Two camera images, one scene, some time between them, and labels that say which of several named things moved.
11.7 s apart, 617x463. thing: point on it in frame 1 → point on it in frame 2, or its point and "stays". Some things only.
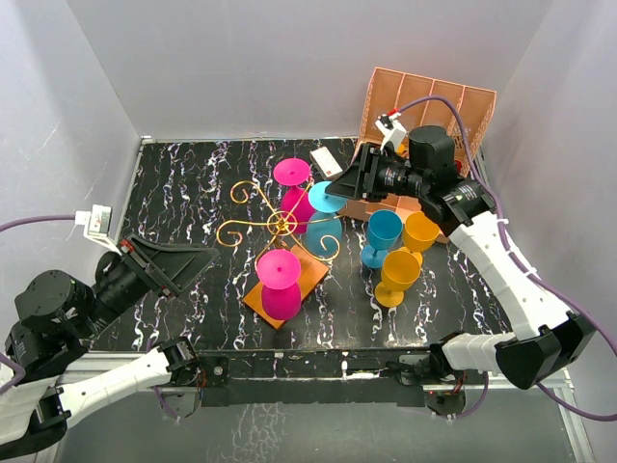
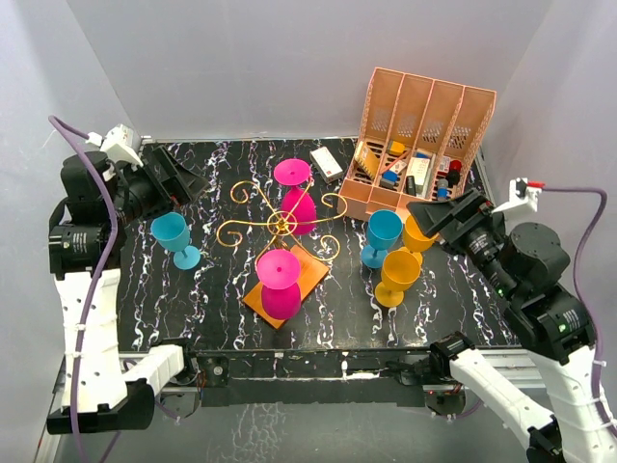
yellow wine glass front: x=420 y=234 stays
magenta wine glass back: x=298 y=209 stays
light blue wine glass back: x=324 y=231 → x=173 y=233
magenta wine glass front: x=279 y=272 stays
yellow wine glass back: x=400 y=269 stays
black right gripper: x=360 y=180 → x=445 y=216
